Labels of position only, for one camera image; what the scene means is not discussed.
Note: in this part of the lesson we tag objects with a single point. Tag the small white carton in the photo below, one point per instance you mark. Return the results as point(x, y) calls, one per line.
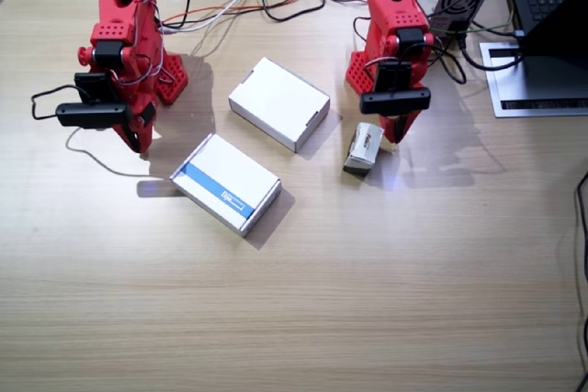
point(363, 148)

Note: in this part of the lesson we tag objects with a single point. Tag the red robot arm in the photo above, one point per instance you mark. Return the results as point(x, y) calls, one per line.
point(115, 29)
point(395, 11)

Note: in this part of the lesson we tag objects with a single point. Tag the white box with blue stripe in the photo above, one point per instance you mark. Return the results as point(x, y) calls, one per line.
point(220, 176)

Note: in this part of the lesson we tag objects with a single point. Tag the plain white cardboard box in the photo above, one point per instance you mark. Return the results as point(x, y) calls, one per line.
point(275, 98)

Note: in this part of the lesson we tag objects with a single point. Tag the black gripper webcam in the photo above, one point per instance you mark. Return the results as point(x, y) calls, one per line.
point(92, 115)
point(395, 100)

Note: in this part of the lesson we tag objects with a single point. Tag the black monitor screen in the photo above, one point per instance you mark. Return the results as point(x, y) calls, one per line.
point(560, 43)

